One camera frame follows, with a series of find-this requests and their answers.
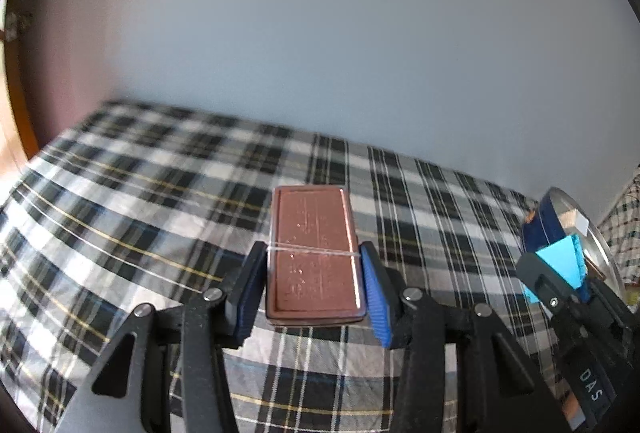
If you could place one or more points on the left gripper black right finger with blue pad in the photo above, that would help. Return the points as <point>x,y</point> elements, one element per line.
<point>383,286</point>

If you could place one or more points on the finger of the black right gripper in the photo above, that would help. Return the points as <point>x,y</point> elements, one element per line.
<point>546,284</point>

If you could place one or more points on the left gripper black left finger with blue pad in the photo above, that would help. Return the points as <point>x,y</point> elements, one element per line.
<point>243,288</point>

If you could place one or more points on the teal toy building block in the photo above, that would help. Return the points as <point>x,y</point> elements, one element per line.
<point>566,257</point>

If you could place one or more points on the brown rectangular tin case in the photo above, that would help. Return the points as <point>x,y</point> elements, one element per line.
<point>314,268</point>

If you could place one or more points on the round blue cookie tin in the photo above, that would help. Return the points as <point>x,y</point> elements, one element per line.
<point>558,215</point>

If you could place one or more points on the plaid cloth at right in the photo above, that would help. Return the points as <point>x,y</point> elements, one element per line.
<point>621,230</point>

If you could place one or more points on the black white plaid tablecloth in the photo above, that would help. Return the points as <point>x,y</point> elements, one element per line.
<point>116,240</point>

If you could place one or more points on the wooden door with knob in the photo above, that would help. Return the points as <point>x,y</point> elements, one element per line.
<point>18,138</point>

